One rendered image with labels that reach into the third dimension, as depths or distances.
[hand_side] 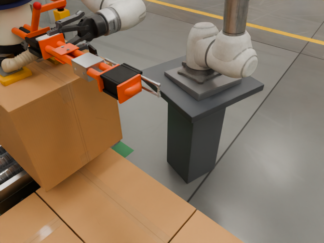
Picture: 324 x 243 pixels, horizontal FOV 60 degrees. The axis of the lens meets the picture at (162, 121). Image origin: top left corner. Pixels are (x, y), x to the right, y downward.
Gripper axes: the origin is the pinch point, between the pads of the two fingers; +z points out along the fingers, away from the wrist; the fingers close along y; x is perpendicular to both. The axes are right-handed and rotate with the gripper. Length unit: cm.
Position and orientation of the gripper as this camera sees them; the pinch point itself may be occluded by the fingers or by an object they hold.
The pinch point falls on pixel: (49, 44)
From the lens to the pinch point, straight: 97.9
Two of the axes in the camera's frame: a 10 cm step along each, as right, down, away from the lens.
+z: -6.5, 5.0, -5.7
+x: -7.6, -4.3, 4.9
